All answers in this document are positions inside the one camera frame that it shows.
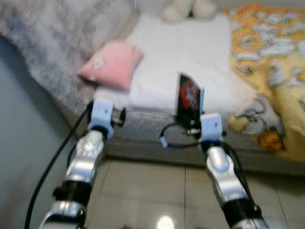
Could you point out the grey quilted mattress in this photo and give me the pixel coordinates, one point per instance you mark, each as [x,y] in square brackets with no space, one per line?
[143,133]

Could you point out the grey patterned blanket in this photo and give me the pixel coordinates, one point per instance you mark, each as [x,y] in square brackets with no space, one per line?
[47,43]

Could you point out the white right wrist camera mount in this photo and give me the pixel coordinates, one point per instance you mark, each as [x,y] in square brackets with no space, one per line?
[211,126]

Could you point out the pink pillow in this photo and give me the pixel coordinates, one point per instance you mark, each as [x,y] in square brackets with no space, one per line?
[114,64]

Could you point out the beige plush toy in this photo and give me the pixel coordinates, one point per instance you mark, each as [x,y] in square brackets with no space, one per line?
[181,9]

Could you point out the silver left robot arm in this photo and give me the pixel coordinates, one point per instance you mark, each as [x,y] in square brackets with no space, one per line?
[86,152]

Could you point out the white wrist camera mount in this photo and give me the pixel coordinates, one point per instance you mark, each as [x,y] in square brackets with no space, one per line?
[101,114]
[211,126]

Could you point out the black red packet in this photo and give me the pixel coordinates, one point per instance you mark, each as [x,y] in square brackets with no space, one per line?
[188,98]

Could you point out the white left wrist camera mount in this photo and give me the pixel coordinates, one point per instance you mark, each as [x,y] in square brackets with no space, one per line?
[101,114]

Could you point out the yellow orange cartoon blanket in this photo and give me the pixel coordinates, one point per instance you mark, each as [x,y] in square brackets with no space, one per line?
[267,52]

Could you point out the white bed sheet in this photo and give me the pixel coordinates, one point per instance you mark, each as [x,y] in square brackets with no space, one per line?
[181,47]

